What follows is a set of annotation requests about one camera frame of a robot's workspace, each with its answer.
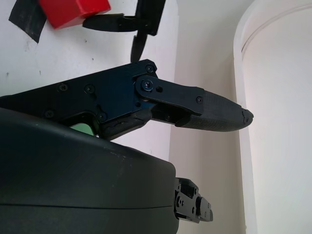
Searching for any red wooden cube block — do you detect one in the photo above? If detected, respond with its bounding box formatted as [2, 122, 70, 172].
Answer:
[39, 0, 112, 30]

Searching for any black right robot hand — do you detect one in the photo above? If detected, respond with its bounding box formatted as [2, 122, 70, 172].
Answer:
[0, 58, 254, 234]

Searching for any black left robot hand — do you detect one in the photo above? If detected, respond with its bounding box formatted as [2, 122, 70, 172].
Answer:
[82, 0, 166, 63]

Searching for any green wooden cube block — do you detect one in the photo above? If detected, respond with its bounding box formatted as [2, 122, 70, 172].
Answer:
[69, 123, 95, 136]

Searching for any black tape strip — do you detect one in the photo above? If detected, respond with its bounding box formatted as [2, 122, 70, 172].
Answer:
[9, 0, 47, 44]

